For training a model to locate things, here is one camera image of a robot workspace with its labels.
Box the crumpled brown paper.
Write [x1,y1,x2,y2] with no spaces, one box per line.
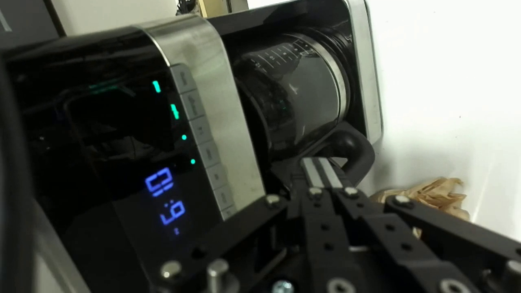
[371,178,470,222]

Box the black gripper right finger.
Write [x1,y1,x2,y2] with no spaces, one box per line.
[319,159,521,293]

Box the black coffeemaker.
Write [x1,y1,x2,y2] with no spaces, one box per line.
[1,0,381,293]

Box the glass coffee carafe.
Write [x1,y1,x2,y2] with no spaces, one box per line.
[233,33,374,186]

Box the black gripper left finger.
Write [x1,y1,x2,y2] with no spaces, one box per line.
[156,159,371,293]

